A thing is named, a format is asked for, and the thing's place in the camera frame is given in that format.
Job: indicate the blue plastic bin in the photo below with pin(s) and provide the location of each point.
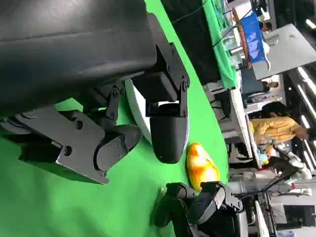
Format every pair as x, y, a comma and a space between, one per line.
251, 37

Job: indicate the dark green draped cloth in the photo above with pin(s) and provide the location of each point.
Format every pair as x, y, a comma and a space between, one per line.
222, 64

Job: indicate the orange and white bread roll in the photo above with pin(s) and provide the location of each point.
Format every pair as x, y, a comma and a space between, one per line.
202, 168

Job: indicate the bright green table cloth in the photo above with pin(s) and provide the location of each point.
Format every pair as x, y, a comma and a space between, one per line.
61, 209

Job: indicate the person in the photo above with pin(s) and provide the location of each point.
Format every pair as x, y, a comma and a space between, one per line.
270, 85
266, 26
274, 128

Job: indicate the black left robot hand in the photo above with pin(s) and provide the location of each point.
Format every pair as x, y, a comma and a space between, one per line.
61, 61

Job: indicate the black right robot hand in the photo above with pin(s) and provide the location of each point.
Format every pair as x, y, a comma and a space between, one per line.
207, 214

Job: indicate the lilac plate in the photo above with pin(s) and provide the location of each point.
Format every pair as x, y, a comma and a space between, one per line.
138, 106

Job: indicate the white desk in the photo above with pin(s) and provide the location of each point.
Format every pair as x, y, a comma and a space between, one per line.
237, 118

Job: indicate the dark grey screen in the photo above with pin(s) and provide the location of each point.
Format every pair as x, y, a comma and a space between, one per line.
251, 81

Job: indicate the brown wooden board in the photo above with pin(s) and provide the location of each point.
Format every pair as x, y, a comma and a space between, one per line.
242, 42

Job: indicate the black drape cloth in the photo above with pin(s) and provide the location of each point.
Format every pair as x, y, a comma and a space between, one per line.
192, 37

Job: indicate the light grey panel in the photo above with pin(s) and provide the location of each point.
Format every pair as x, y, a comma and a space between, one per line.
284, 54

